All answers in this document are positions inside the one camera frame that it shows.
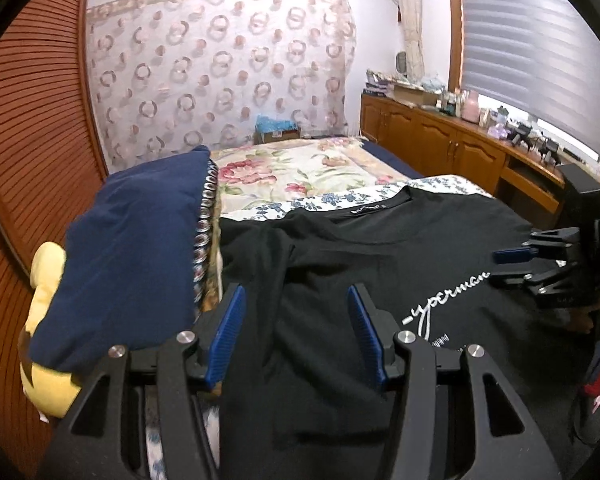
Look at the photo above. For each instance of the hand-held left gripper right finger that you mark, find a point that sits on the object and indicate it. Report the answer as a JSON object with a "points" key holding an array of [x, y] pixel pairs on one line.
{"points": [[367, 330]]}

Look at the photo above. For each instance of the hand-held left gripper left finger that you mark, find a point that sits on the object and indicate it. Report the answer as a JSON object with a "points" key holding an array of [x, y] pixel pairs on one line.
{"points": [[228, 330]]}

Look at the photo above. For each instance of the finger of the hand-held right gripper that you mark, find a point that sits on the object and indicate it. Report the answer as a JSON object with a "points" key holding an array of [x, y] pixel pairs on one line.
{"points": [[510, 256], [540, 285]]}

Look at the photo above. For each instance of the black t-shirt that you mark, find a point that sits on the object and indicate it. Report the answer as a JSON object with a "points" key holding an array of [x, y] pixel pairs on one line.
{"points": [[330, 260]]}

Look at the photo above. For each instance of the stack of folded blankets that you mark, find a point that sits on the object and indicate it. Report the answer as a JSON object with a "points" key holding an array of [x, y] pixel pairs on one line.
{"points": [[211, 285]]}

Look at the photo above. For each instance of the row of toiletry bottles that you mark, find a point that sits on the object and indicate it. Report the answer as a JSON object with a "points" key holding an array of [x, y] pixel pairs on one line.
{"points": [[522, 135]]}

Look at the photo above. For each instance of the blue floral blanket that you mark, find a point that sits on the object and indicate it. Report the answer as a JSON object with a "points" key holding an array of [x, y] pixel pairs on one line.
{"points": [[260, 209]]}

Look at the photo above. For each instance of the navy folded cloth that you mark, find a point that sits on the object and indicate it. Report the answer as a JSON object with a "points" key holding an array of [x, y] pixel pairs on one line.
{"points": [[130, 250]]}

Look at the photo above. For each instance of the wooden cabinet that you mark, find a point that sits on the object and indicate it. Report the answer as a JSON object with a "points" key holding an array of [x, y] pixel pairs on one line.
{"points": [[430, 130]]}

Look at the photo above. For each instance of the navy bed sheet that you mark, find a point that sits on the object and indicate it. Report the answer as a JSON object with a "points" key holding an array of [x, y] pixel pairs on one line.
{"points": [[390, 160]]}

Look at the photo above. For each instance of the pink container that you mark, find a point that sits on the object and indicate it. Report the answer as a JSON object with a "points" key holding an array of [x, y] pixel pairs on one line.
{"points": [[472, 106]]}

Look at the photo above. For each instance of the pink floral blanket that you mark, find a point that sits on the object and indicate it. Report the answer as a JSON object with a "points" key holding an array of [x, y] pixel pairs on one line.
{"points": [[305, 170]]}

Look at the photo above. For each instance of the grey window blind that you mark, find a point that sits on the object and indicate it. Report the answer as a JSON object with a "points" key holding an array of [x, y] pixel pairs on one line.
{"points": [[530, 50]]}

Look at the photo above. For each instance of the open cardboard box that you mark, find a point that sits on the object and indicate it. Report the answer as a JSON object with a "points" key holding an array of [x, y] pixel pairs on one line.
{"points": [[412, 95]]}

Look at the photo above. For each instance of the yellow plush toy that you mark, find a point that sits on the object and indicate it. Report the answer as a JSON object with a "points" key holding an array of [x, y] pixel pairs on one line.
{"points": [[47, 270]]}

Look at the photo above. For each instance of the cardboard box with blue cloth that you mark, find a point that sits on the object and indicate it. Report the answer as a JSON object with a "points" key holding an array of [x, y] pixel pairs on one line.
{"points": [[277, 135]]}

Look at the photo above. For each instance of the stack of small boxes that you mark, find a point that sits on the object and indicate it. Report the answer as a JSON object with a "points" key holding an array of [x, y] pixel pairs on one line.
{"points": [[376, 85]]}

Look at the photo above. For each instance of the small grey fan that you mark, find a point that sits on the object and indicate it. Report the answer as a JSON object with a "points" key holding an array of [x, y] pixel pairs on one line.
{"points": [[401, 62]]}

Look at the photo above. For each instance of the beige curtain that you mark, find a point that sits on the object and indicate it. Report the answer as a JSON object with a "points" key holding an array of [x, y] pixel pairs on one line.
{"points": [[411, 35]]}

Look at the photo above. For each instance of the wooden louvered wardrobe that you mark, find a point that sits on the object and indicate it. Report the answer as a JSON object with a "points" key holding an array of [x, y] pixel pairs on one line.
{"points": [[30, 135]]}

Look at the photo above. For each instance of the wooden window frame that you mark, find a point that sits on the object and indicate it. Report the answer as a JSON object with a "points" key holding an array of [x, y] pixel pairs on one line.
{"points": [[454, 25]]}

